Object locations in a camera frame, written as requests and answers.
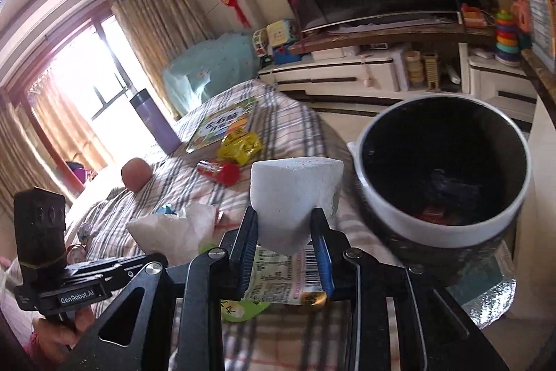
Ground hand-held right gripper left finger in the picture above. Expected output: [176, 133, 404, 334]
[61, 207, 260, 371]

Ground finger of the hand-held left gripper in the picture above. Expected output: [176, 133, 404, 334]
[111, 253, 169, 274]

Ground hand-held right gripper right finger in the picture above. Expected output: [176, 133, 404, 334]
[310, 208, 510, 371]

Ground green drink pouch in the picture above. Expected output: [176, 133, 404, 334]
[221, 247, 329, 322]

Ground white tissue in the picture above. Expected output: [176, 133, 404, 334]
[126, 203, 219, 268]

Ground white foam block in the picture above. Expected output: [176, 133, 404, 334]
[250, 156, 345, 255]

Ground red snack wrapper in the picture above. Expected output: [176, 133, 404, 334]
[196, 160, 240, 186]

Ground yellow snack wrapper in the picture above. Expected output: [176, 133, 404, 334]
[216, 130, 263, 164]

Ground round white rimmed trash bin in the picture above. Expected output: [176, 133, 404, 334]
[346, 95, 532, 290]

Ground person's left hand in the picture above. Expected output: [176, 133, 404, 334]
[32, 298, 95, 356]

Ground reddish apple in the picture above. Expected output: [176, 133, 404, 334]
[120, 156, 154, 192]

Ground beige patterned curtain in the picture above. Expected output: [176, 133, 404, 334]
[0, 78, 110, 200]
[105, 0, 214, 120]

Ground green children's book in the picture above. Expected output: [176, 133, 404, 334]
[186, 96, 259, 151]

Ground purple thermos bottle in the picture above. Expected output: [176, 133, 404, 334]
[129, 90, 182, 155]

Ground teal foil packet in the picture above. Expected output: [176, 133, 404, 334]
[447, 244, 518, 327]

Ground white television cabinet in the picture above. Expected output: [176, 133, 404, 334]
[257, 43, 540, 125]

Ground teal floral cloth cover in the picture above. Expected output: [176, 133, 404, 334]
[162, 32, 262, 118]

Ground blue toy cash register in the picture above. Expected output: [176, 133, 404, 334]
[273, 47, 305, 66]

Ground toy ferris wheel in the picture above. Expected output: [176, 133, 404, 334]
[253, 29, 270, 57]

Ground wooden jar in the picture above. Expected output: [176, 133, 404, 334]
[405, 50, 425, 83]

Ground small wooden toy rack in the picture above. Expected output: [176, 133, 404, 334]
[423, 51, 440, 92]

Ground colourful toy phone board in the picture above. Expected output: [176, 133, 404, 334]
[265, 18, 299, 49]

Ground brown wooden television shelf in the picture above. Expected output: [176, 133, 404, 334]
[288, 22, 499, 53]

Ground brown marble counter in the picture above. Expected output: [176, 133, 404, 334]
[520, 48, 556, 113]

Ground red toy telephone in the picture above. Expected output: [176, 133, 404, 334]
[459, 2, 486, 29]

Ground window with brown frame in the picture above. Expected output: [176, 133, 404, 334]
[0, 15, 145, 199]

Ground rainbow stacking ring toy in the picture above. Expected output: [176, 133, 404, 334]
[493, 8, 523, 66]

